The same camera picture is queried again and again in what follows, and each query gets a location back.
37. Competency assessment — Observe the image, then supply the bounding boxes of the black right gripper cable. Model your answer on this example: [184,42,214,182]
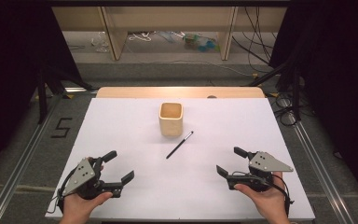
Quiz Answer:
[272,174,295,217]

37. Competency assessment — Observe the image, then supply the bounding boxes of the white board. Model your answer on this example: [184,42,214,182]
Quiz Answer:
[45,97,316,222]

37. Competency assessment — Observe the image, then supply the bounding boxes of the clear plastic wrapping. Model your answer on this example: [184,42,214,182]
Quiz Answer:
[90,31,111,53]

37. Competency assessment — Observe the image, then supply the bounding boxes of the clear bag of colourful things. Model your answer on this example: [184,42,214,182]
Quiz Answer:
[182,32,220,53]

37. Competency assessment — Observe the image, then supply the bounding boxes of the thin white floor cable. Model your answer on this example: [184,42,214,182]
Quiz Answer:
[123,43,254,77]

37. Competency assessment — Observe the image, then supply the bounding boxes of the black curtain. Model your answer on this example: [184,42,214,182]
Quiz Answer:
[268,0,358,208]
[0,0,86,180]

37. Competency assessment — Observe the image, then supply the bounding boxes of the wooden table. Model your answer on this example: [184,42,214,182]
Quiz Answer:
[96,86,267,99]

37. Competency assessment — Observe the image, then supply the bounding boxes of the aluminium floor rail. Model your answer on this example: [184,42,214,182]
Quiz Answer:
[0,92,63,224]
[279,96,357,224]

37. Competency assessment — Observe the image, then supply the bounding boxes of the black pen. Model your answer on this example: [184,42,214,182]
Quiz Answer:
[165,131,195,160]

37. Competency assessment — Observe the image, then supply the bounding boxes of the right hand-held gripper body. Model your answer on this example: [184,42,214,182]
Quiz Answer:
[226,150,295,192]

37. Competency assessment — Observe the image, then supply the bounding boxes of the person's left hand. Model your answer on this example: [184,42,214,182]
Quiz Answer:
[62,191,114,222]

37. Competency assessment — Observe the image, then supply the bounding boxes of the hanging black cables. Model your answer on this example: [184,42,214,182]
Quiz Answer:
[231,6,282,75]

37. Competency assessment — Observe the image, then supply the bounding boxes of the white cord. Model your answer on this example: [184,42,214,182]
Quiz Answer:
[128,31,157,43]

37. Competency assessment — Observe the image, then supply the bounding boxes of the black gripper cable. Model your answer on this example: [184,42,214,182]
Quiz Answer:
[47,172,77,216]
[272,174,295,217]

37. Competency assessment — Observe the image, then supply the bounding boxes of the black tripod stand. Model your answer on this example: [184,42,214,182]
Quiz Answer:
[247,57,303,122]
[34,63,95,125]

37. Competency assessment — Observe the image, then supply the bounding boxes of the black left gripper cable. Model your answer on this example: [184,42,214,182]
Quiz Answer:
[47,172,77,216]

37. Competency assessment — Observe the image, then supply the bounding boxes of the coiled black floor cables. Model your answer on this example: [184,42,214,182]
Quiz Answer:
[272,95,303,127]

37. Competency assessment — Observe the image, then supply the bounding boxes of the beige square pen holder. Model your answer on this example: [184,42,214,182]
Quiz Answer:
[158,102,185,137]

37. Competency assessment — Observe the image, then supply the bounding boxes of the person's right hand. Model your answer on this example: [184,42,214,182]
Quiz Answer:
[233,173,291,223]

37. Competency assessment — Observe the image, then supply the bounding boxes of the light wooden shelf unit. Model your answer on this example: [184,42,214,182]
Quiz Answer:
[51,6,288,62]

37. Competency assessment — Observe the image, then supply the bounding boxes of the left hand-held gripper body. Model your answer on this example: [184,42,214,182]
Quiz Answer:
[57,157,123,201]

